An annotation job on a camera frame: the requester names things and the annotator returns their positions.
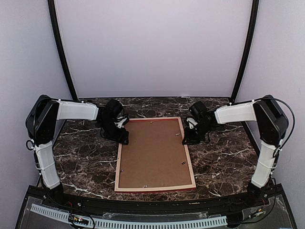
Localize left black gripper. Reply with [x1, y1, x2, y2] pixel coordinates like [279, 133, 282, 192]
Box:
[98, 118, 129, 145]

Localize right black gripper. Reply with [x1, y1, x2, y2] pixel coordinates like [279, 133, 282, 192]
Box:
[183, 122, 213, 145]

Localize brown cardboard backing board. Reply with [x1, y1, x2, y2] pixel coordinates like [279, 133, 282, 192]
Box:
[118, 118, 193, 188]

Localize red wooden picture frame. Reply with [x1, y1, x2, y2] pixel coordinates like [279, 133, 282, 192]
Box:
[114, 116, 197, 193]

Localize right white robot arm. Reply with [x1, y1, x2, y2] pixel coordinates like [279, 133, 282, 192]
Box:
[182, 95, 291, 207]

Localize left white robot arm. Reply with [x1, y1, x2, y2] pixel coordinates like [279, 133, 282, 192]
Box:
[25, 95, 129, 208]

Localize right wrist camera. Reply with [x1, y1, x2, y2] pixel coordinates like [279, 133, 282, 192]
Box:
[185, 101, 209, 129]

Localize black front rail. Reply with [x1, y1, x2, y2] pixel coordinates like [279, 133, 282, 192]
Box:
[40, 186, 263, 217]

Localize white slotted cable duct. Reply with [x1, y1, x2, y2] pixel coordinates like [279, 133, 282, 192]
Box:
[30, 204, 227, 229]

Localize left black corner post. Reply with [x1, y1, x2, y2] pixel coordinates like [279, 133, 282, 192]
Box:
[47, 0, 78, 101]

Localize black corner post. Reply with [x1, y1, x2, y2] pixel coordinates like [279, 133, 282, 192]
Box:
[47, 0, 78, 101]
[230, 0, 259, 103]

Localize right black corner post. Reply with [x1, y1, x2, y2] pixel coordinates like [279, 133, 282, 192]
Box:
[230, 0, 259, 103]

